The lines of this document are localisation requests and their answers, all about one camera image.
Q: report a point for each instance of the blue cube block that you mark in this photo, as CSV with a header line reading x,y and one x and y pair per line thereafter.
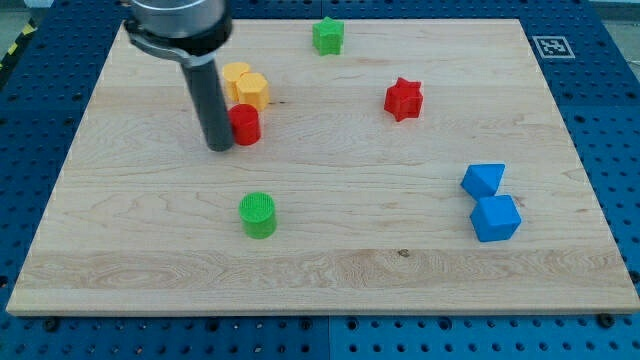
x,y
495,218

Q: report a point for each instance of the red cylinder block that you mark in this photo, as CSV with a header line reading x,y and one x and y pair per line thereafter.
x,y
245,124

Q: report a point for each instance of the light wooden board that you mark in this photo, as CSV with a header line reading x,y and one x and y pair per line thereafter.
x,y
371,215

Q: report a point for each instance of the white fiducial marker tag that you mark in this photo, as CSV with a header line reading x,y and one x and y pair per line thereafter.
x,y
553,47

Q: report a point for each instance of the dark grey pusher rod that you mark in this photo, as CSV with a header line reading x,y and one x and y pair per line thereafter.
x,y
208,99

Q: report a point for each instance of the green star block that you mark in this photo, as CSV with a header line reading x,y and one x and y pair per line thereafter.
x,y
328,36

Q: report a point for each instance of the yellow hexagon block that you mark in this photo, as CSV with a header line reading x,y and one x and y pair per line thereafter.
x,y
253,89

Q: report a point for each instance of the green cylinder block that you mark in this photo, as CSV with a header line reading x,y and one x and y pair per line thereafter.
x,y
257,212

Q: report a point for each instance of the red star block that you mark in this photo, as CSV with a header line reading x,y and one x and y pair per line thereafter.
x,y
404,99

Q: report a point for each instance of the blue triangle block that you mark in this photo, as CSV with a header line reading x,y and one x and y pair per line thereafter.
x,y
483,180

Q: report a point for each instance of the yellow cylinder block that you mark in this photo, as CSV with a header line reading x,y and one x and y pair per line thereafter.
x,y
232,73

